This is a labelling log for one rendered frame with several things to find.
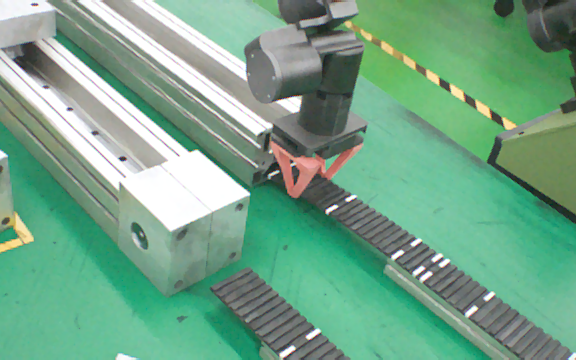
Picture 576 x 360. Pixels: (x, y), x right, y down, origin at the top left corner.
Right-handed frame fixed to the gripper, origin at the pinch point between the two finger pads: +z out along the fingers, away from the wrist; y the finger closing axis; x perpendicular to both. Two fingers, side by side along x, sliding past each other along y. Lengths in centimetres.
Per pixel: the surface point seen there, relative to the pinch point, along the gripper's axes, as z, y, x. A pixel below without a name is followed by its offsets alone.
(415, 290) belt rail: 1.4, 1.9, 19.1
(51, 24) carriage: -8.2, 14.0, -37.3
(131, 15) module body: -3.6, -2.4, -43.3
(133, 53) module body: -4.0, 4.6, -32.0
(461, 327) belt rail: 1.5, 1.9, 25.4
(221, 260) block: 0.9, 16.8, 3.7
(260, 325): -1.1, 20.6, 13.9
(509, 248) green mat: 2.4, -14.9, 21.5
